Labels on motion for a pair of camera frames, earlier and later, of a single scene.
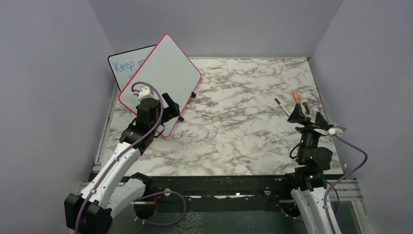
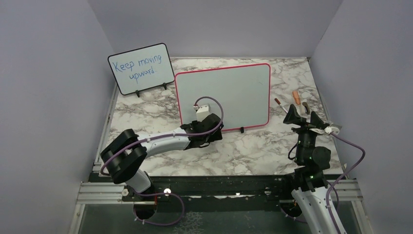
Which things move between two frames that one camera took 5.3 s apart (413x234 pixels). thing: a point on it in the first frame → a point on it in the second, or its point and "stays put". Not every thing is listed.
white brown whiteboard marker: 278,102 stays put
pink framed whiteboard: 170,69 → 241,94
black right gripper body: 308,130 stays put
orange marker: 296,97 stays put
